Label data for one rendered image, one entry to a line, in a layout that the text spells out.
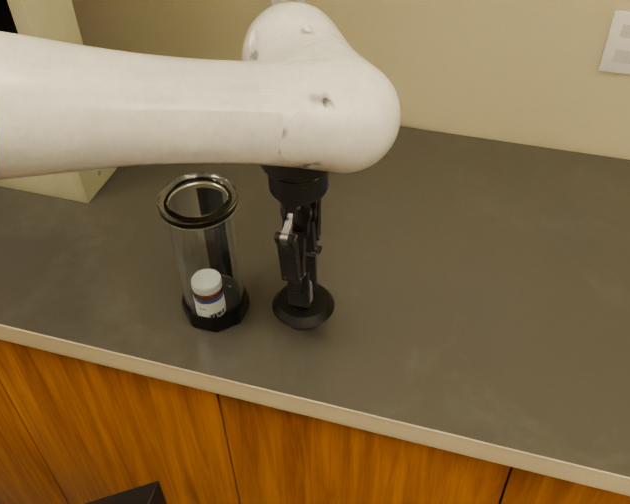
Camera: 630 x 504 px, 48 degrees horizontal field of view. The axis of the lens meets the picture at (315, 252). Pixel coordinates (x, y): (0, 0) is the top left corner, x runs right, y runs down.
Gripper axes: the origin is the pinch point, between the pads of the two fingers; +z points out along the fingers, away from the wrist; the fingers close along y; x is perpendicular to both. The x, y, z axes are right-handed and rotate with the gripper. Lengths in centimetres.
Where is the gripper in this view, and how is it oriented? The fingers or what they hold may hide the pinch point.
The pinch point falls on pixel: (302, 279)
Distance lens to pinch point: 99.7
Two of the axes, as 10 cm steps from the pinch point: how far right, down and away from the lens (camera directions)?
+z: 0.2, 7.3, 6.9
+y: -3.0, 6.6, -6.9
